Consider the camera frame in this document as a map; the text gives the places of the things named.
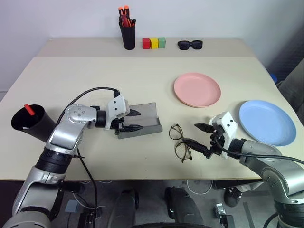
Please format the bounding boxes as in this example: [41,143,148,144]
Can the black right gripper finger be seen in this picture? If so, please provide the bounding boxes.
[194,123,215,134]
[182,138,210,155]

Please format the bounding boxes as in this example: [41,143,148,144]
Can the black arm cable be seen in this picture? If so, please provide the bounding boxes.
[213,137,304,166]
[56,87,122,216]

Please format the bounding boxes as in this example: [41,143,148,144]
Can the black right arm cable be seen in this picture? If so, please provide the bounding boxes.
[213,137,304,166]

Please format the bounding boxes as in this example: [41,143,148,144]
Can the red marker with black stripe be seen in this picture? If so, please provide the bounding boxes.
[120,14,131,28]

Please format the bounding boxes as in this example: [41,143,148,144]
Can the black floor device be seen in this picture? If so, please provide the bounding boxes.
[213,202,236,228]

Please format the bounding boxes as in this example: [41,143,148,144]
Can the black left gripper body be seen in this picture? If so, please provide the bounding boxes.
[110,100,132,136]

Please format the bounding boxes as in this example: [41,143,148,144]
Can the small grey box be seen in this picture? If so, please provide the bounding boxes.
[65,199,81,214]

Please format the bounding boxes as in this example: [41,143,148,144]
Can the blue plate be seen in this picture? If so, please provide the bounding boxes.
[238,99,297,147]

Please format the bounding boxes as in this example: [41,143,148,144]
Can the tall black pen cup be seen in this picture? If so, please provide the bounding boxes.
[118,20,137,51]

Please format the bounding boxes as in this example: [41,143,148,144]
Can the pink plate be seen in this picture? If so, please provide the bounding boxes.
[173,72,222,109]

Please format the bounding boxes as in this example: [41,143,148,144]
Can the grey glasses case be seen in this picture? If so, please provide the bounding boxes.
[116,102,163,140]

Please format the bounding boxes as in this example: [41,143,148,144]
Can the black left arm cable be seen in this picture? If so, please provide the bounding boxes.
[56,87,122,216]

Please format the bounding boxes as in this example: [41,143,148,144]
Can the dark grey chair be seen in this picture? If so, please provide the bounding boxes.
[276,63,304,117]

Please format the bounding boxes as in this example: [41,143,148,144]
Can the white cable coil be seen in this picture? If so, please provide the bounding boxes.
[186,180,214,195]

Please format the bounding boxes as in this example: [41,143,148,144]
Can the thin-rimmed clear eyeglasses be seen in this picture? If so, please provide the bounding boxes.
[169,123,193,163]

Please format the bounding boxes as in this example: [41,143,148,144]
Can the black shoe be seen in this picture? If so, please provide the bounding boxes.
[224,186,244,208]

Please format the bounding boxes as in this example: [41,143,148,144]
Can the black table clamp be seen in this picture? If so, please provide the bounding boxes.
[57,181,86,195]

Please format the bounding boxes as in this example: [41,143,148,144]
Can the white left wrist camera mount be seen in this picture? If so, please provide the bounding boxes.
[104,95,130,130]

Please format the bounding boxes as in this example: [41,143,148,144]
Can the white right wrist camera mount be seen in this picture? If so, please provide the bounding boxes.
[209,111,238,159]

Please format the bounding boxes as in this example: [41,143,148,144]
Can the wide black cup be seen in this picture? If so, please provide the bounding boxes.
[10,104,57,143]

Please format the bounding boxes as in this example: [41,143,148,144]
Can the black sunglasses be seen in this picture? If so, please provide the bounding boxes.
[177,40,204,51]

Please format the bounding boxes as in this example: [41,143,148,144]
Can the orange-capped black marker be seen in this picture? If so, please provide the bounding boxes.
[123,4,132,21]
[117,6,125,24]

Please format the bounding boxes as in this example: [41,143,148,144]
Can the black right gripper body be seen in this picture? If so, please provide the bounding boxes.
[205,129,226,160]

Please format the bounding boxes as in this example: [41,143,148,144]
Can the dark rounded shape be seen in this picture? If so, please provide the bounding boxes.
[109,188,140,228]
[164,186,205,228]

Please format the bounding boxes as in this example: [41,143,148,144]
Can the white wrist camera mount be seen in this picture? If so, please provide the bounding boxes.
[104,95,130,130]
[209,111,238,159]

